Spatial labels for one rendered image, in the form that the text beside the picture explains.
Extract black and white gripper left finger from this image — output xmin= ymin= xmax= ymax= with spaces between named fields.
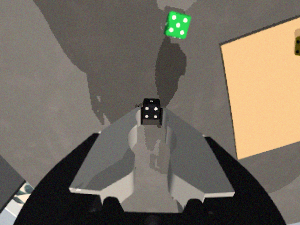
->
xmin=13 ymin=106 xmax=143 ymax=225

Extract yellow die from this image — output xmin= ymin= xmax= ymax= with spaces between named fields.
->
xmin=295 ymin=36 xmax=300 ymax=56

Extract peach flat mat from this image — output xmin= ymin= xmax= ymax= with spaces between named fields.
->
xmin=219 ymin=17 xmax=300 ymax=159

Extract green die with white pips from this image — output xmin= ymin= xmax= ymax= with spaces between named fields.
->
xmin=164 ymin=11 xmax=191 ymax=39

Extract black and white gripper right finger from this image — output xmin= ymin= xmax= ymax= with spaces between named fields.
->
xmin=159 ymin=107 xmax=286 ymax=225

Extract black die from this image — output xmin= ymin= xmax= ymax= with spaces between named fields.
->
xmin=143 ymin=98 xmax=160 ymax=120

